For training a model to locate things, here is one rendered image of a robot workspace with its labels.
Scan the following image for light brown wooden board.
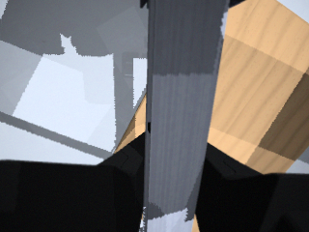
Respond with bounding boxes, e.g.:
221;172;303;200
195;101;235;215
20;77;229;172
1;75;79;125
208;0;309;174

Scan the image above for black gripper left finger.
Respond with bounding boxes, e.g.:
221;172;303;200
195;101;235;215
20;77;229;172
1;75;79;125
0;132;145;232

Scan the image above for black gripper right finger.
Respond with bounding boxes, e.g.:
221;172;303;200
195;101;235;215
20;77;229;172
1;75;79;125
194;142;309;232

